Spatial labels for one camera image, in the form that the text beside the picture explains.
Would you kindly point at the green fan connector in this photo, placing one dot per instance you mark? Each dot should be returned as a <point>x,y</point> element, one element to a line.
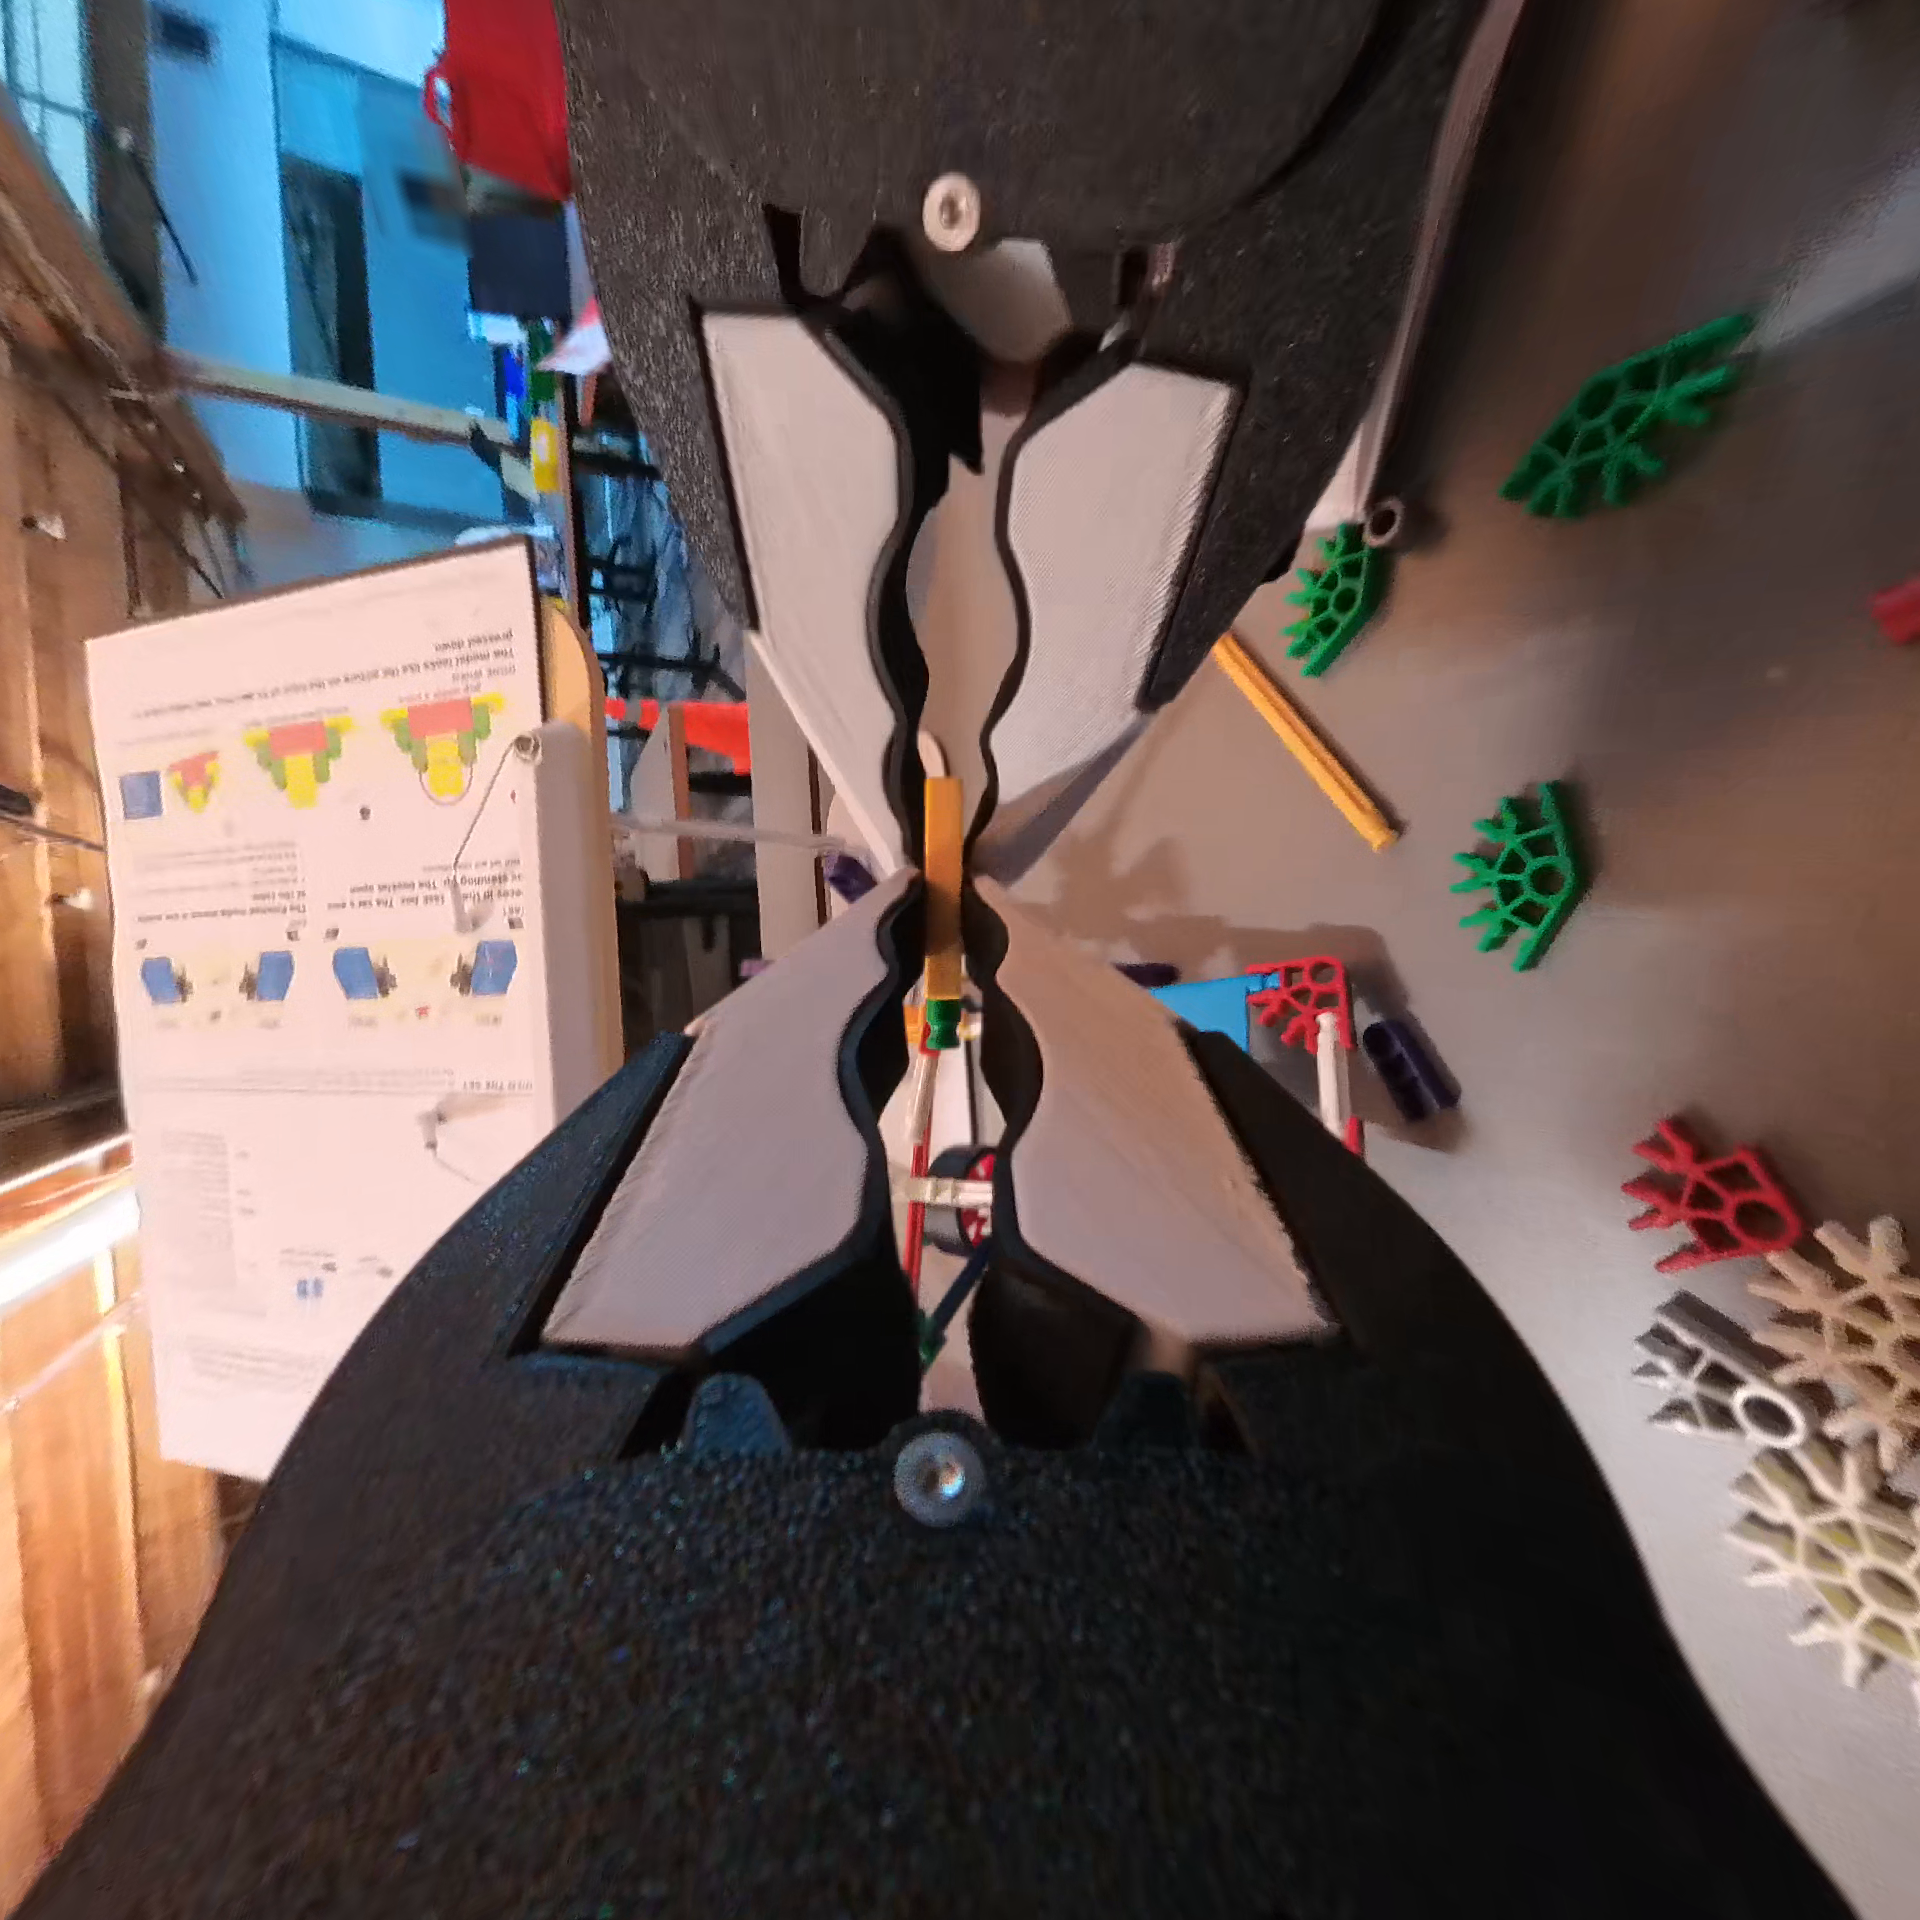
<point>1522,878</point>
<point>1335,599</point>
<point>1628,412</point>

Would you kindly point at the orange fan connector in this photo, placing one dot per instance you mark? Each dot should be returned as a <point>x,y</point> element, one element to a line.
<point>941,884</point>

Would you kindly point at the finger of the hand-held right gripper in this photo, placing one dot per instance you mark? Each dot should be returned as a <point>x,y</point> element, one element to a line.
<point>796,481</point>
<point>1123,524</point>

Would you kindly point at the colourful construction toy plane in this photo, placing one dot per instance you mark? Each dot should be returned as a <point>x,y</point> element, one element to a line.
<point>1200,1004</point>

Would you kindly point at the short green rod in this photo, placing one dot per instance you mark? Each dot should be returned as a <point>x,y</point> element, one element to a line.
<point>941,1028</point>

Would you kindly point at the white snowflake connector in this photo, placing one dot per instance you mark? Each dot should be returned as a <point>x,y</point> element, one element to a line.
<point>1847,1318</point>
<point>1838,1561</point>

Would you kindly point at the yellow plastic rod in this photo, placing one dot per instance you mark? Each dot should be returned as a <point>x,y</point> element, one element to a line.
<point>1303,743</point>

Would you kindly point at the pale grey snowflake connector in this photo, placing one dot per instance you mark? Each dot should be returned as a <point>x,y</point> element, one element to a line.
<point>1711,1374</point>

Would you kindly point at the red tote bag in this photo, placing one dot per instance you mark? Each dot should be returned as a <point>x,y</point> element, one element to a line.
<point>505,90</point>

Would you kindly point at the red fan connector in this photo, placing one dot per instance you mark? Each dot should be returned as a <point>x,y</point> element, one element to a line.
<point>1711,1200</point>

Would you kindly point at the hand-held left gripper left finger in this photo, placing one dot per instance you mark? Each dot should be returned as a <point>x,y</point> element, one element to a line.
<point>734,1185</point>

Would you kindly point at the yellow storage bin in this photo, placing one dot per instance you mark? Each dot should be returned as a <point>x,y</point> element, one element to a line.
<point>544,451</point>

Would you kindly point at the printed instruction sheet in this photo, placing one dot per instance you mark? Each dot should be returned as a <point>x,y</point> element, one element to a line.
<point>300,1123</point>

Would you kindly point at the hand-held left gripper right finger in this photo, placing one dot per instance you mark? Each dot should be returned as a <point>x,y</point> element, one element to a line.
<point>1155,1185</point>

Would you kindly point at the wooden and white book stand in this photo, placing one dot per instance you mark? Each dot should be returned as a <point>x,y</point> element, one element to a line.
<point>580,899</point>

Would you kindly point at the small red piece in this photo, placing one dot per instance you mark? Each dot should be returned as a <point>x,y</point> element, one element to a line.
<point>1898,610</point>

